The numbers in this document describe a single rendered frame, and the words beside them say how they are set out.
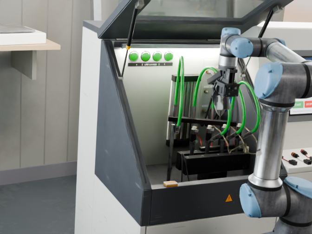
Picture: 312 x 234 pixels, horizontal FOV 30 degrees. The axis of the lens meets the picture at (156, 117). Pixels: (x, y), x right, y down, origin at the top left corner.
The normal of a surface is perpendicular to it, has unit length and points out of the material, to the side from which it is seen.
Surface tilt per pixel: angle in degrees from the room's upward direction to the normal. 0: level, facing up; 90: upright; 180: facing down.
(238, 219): 90
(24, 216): 0
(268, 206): 91
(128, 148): 90
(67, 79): 90
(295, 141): 76
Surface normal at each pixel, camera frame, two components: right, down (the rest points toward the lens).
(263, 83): -0.95, -0.13
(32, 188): 0.07, -0.96
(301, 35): 0.42, 0.04
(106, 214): -0.91, 0.05
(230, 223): 0.41, 0.28
